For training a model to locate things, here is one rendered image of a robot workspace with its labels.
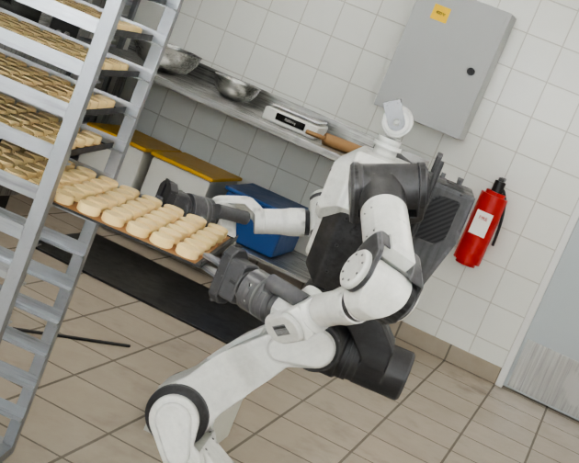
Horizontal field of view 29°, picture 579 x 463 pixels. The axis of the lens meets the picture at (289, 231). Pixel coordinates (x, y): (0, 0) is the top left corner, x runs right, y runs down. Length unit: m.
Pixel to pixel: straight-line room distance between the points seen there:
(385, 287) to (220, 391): 0.66
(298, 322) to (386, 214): 0.26
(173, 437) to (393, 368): 0.50
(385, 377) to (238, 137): 4.22
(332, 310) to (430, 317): 4.29
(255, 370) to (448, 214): 0.54
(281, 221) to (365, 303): 0.89
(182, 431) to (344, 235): 0.56
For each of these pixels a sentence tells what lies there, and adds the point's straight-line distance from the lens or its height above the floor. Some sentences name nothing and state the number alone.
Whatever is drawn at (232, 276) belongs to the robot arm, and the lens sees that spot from 2.27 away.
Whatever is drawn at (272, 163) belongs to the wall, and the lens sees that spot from 6.49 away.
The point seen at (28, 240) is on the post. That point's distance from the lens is 2.36.
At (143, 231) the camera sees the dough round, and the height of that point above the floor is 0.88.
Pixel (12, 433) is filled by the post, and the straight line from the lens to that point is 2.97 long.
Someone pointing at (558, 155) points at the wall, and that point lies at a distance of 6.18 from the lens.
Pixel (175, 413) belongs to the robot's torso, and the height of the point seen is 0.52.
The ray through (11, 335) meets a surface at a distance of 2.90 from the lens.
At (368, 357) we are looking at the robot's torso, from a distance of 2.44.
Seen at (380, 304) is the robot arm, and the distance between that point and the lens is 1.99.
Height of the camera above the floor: 1.38
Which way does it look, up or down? 10 degrees down
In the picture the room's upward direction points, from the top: 22 degrees clockwise
